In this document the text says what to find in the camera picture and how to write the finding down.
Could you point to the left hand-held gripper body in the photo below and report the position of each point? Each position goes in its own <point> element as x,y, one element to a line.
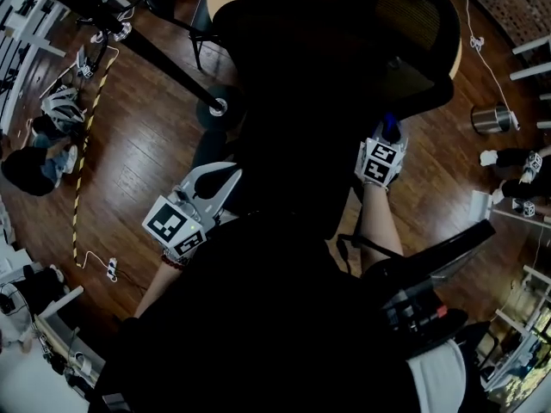
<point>176,224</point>

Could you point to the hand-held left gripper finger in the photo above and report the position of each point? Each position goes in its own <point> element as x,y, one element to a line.
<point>193,176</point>
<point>226,198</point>

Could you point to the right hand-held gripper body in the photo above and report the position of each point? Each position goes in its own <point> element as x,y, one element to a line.
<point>379,164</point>

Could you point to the blue cloth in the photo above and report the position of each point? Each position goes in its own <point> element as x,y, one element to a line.
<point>390,123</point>

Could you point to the black mesh office chair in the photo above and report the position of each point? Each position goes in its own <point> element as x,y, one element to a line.
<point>366,37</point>

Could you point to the person's left forearm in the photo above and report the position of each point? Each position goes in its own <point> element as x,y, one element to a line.
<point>157,288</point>

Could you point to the person's right forearm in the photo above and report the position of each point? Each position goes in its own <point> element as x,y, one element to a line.
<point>381,226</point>

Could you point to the white power strip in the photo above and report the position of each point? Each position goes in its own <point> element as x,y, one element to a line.
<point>112,268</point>
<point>97,37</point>

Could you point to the metal trash can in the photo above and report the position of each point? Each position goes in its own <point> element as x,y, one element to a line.
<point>490,119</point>

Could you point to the white stand with pole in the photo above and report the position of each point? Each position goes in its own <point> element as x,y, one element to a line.
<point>478,205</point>

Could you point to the black tripod stand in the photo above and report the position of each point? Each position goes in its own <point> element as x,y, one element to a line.
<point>172,67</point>

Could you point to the yellow black striped tape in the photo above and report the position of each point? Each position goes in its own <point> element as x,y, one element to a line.
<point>82,162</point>

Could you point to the person's black shirt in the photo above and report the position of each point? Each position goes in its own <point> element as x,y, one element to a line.
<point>237,325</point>

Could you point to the black chest-mounted device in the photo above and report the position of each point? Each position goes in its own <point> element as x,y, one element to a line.
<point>430,291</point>

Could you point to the spare hand-held gripper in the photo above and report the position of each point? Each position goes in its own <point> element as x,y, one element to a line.
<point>85,69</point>

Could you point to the black folding chair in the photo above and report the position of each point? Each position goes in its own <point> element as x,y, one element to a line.
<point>200,20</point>

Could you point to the white square table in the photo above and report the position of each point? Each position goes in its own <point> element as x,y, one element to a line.
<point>534,45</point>

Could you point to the white metal rack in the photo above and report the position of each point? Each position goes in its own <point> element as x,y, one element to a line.
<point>521,338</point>

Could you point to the person's white garment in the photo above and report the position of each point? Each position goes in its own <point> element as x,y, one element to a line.
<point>439,381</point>

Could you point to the white work table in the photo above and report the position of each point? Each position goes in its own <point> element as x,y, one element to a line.
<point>21,24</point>

